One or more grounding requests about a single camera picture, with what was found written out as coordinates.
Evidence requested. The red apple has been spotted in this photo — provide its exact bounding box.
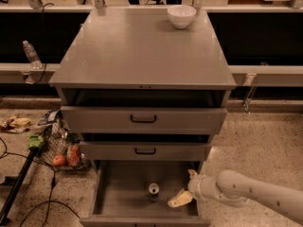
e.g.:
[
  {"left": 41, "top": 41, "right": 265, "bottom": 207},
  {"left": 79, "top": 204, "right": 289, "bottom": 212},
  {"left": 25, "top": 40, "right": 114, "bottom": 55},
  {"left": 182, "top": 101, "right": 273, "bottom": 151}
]
[{"left": 52, "top": 154, "right": 66, "bottom": 167}]

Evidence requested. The grey top drawer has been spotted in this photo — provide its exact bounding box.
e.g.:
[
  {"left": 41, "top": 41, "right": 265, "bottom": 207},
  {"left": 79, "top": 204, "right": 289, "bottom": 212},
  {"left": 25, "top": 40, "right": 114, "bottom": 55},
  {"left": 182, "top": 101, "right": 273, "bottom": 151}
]
[{"left": 61, "top": 106, "right": 227, "bottom": 135}]

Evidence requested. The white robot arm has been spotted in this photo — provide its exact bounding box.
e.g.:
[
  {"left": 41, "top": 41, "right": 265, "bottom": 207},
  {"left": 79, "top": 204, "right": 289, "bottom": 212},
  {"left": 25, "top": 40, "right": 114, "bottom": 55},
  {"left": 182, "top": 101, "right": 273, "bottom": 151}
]
[{"left": 168, "top": 169, "right": 303, "bottom": 224}]

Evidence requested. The red snack bag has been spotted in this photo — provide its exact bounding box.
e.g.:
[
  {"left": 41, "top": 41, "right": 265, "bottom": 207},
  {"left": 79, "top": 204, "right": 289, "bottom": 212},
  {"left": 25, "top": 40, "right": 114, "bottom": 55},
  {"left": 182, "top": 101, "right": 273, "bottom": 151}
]
[{"left": 67, "top": 145, "right": 81, "bottom": 166}]

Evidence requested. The grey open bottom drawer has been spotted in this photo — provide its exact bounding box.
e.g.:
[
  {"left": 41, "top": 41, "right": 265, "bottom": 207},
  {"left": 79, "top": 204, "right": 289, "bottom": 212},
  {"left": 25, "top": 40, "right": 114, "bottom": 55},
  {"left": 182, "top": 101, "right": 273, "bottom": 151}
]
[{"left": 80, "top": 161, "right": 210, "bottom": 227}]

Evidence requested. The white ceramic bowl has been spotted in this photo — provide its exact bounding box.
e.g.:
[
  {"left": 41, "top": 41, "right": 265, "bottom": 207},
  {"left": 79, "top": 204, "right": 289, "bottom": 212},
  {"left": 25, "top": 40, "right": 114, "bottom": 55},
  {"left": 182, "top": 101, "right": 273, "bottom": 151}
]
[{"left": 167, "top": 5, "right": 196, "bottom": 28}]

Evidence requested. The grey middle drawer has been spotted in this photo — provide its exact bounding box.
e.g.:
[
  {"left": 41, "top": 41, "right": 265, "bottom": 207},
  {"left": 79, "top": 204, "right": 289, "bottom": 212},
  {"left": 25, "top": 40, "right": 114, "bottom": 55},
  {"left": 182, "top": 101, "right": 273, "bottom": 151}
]
[{"left": 80, "top": 142, "right": 211, "bottom": 161}]

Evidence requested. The redbull can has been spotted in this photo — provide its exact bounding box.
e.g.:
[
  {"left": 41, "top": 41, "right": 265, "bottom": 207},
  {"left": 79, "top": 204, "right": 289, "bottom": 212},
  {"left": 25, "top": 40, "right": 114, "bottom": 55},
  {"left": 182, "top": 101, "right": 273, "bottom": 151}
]
[{"left": 148, "top": 183, "right": 160, "bottom": 203}]

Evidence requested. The black metal pole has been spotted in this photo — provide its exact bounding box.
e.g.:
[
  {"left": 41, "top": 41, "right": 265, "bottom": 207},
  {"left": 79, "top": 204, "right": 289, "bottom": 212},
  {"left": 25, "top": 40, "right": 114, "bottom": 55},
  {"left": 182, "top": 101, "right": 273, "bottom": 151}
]
[{"left": 0, "top": 148, "right": 39, "bottom": 227}]

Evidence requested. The black floor cable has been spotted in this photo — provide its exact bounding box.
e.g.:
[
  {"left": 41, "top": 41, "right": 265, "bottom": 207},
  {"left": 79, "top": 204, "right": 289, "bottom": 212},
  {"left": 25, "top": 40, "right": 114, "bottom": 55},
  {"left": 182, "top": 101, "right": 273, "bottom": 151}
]
[{"left": 0, "top": 137, "right": 80, "bottom": 227}]

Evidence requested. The clear plastic water bottle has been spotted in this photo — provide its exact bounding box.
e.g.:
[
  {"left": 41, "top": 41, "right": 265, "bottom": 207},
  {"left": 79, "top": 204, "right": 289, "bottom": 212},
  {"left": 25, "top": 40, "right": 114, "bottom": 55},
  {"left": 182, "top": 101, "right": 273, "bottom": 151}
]
[{"left": 23, "top": 41, "right": 43, "bottom": 70}]

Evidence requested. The green snack packet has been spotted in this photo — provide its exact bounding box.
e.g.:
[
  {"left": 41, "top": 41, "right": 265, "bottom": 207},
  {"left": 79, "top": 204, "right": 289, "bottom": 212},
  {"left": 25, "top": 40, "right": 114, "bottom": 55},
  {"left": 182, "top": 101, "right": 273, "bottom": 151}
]
[{"left": 28, "top": 133, "right": 45, "bottom": 149}]

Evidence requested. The wire mesh basket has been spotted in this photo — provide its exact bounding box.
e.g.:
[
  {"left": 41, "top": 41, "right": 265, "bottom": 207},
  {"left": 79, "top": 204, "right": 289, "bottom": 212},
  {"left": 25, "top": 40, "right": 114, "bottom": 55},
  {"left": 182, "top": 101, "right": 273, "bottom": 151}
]
[{"left": 40, "top": 118, "right": 90, "bottom": 171}]

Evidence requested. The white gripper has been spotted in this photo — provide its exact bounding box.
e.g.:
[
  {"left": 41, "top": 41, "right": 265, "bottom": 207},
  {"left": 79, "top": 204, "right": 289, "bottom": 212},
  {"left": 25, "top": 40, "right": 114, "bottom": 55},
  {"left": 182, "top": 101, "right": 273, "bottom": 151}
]
[{"left": 168, "top": 169, "right": 218, "bottom": 208}]

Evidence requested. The metal clamp bracket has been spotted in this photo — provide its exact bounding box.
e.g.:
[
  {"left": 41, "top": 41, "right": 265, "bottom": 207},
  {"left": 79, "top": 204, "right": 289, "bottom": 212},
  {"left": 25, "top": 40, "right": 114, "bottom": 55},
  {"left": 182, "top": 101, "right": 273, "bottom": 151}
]
[{"left": 242, "top": 73, "right": 257, "bottom": 114}]

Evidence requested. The grey drawer cabinet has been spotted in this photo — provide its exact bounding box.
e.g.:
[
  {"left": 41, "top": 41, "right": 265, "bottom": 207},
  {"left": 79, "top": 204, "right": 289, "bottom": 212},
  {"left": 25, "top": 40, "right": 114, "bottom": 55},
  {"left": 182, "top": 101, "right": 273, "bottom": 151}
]
[{"left": 48, "top": 7, "right": 237, "bottom": 175}]

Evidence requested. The yellow food wrapper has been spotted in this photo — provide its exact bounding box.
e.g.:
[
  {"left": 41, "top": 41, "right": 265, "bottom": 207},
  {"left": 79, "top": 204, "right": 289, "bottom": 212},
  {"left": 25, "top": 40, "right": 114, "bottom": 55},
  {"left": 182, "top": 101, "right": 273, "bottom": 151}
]
[{"left": 0, "top": 116, "right": 31, "bottom": 133}]

